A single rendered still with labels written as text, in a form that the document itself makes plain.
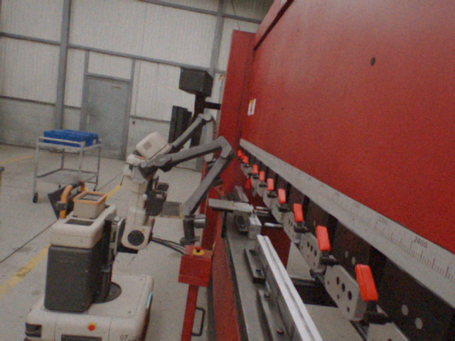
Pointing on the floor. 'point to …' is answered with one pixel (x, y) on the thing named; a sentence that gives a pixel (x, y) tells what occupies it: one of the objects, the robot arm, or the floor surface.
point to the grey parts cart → (61, 177)
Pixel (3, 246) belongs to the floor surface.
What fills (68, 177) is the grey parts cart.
